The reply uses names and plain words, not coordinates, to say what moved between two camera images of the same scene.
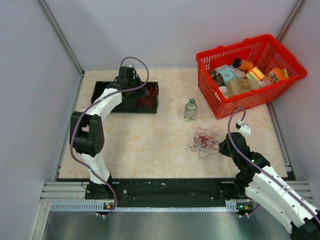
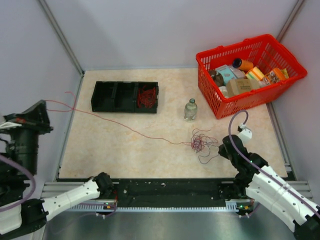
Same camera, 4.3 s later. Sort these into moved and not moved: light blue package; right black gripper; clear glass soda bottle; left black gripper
Moved: left black gripper
Not moved: light blue package; clear glass soda bottle; right black gripper
